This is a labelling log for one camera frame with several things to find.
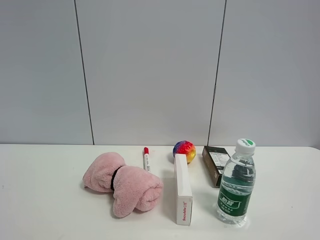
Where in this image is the black hair tie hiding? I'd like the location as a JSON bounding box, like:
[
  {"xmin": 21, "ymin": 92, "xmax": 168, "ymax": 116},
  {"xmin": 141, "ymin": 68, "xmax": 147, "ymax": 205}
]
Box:
[{"xmin": 110, "ymin": 165, "xmax": 125, "ymax": 192}]

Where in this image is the rainbow coloured ball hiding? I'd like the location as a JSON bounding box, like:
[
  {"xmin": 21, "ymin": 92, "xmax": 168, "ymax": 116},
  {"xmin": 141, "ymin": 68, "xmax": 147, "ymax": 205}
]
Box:
[{"xmin": 172, "ymin": 140, "xmax": 196, "ymax": 164}]

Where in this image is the dark olive box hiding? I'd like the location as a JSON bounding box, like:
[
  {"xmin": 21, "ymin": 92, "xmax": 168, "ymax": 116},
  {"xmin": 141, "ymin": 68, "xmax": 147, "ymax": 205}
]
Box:
[{"xmin": 202, "ymin": 146, "xmax": 230, "ymax": 188}]

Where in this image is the pink rolled towel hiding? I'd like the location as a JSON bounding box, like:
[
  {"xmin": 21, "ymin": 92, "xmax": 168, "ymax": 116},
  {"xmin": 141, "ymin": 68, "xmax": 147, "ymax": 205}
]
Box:
[{"xmin": 82, "ymin": 152, "xmax": 164, "ymax": 218}]

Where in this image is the white Snowhite box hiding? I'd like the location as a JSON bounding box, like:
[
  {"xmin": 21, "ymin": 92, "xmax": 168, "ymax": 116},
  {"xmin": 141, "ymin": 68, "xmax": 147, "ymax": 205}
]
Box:
[{"xmin": 174, "ymin": 153, "xmax": 193, "ymax": 226}]

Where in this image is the red white marker pen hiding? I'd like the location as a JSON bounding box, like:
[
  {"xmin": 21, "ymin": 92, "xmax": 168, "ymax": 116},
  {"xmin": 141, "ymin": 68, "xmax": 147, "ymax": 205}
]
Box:
[{"xmin": 143, "ymin": 147, "xmax": 151, "ymax": 173}]

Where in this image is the green label water bottle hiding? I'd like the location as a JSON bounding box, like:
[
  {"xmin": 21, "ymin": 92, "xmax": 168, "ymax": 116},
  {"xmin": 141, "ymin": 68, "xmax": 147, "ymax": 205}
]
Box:
[{"xmin": 216, "ymin": 138, "xmax": 256, "ymax": 225}]

